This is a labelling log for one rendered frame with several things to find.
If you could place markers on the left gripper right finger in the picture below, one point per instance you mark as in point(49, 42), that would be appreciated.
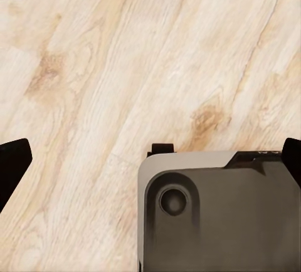
point(291, 158)

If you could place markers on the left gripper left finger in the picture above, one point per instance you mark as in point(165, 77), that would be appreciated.
point(15, 159)

